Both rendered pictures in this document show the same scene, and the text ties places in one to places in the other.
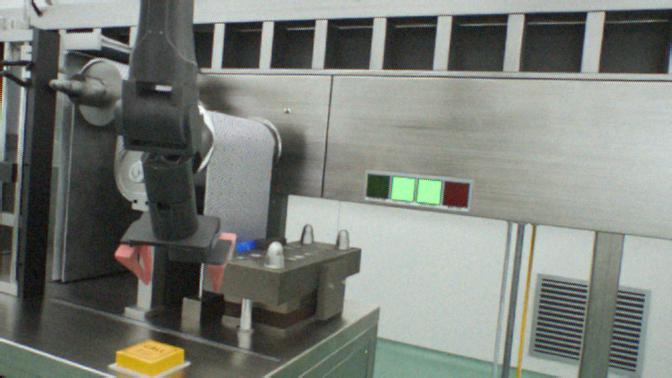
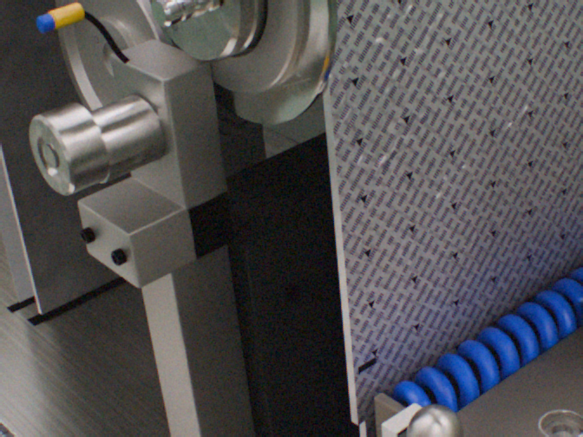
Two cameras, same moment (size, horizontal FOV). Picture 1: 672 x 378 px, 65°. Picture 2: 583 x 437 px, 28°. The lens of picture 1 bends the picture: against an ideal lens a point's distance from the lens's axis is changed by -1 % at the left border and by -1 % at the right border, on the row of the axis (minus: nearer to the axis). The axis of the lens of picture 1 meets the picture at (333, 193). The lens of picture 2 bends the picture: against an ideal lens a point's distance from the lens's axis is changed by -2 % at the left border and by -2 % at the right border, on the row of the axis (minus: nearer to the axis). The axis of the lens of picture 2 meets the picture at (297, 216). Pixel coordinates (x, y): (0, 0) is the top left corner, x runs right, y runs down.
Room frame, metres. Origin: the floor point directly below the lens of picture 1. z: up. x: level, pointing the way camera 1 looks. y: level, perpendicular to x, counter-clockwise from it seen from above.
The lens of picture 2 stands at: (0.61, 0.03, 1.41)
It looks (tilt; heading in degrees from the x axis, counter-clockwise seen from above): 30 degrees down; 30
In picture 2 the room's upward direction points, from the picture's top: 6 degrees counter-clockwise
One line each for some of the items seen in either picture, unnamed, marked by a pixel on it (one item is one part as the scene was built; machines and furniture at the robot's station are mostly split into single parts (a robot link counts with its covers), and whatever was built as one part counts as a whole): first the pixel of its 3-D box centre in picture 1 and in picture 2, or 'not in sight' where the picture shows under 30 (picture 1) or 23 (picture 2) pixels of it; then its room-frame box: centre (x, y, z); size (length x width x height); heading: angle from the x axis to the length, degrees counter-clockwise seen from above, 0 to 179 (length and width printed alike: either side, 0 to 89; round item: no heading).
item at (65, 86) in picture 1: (64, 86); not in sight; (1.07, 0.56, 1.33); 0.06 x 0.03 x 0.03; 156
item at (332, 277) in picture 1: (333, 289); not in sight; (1.10, -0.02, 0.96); 0.10 x 0.03 x 0.11; 156
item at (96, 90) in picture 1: (88, 91); not in sight; (1.13, 0.54, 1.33); 0.06 x 0.06 x 0.06; 66
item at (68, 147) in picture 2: (140, 172); (68, 149); (0.99, 0.37, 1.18); 0.04 x 0.02 x 0.04; 66
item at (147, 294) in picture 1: (149, 236); (172, 333); (1.03, 0.35, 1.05); 0.06 x 0.05 x 0.31; 156
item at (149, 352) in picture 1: (150, 357); not in sight; (0.77, 0.25, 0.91); 0.07 x 0.07 x 0.02; 66
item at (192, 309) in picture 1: (233, 296); not in sight; (1.14, 0.20, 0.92); 0.28 x 0.04 x 0.04; 156
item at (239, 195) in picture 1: (239, 208); (508, 181); (1.13, 0.20, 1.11); 0.23 x 0.01 x 0.18; 156
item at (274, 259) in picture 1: (275, 254); not in sight; (0.96, 0.10, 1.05); 0.04 x 0.04 x 0.04
